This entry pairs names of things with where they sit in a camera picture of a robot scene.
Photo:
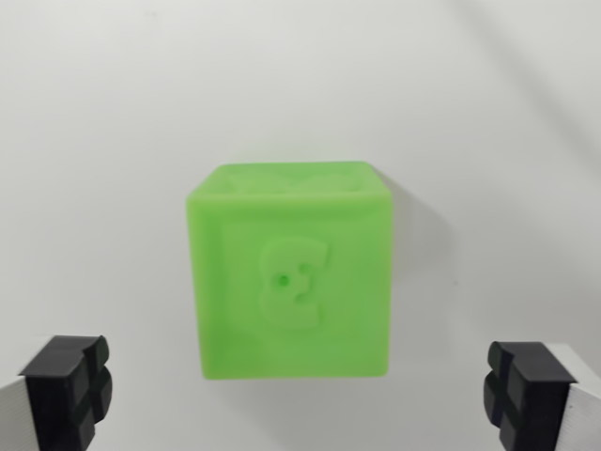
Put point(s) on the gripper right finger with black tip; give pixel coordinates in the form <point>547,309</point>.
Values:
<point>535,399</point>

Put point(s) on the gripper left finger with black tip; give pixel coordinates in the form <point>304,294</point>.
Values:
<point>54,399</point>

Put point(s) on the green embossed toy cube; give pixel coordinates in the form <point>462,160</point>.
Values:
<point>291,282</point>

